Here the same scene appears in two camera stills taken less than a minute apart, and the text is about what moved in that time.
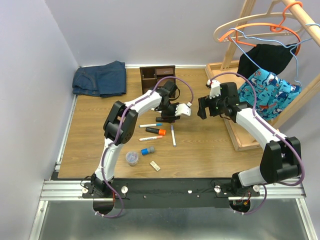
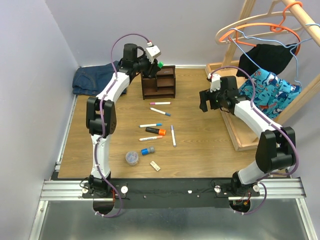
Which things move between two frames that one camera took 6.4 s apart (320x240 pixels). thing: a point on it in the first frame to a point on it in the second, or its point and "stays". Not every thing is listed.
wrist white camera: x=183 y=108 to x=152 y=52
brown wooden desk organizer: x=150 y=75 stays
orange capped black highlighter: x=160 y=131 stays
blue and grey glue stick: x=147 y=151 stays
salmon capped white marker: x=150 y=138 stays
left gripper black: x=171 y=116 to x=152 y=68
